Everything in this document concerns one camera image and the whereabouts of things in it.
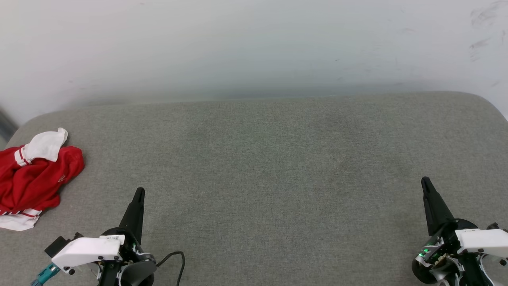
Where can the grey fabric sofa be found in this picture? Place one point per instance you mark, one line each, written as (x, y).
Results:
(270, 178)

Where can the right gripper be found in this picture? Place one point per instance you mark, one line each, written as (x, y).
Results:
(448, 242)

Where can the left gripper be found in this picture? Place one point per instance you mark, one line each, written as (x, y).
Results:
(133, 270)

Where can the red and white jersey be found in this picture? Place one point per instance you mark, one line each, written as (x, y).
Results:
(27, 182)

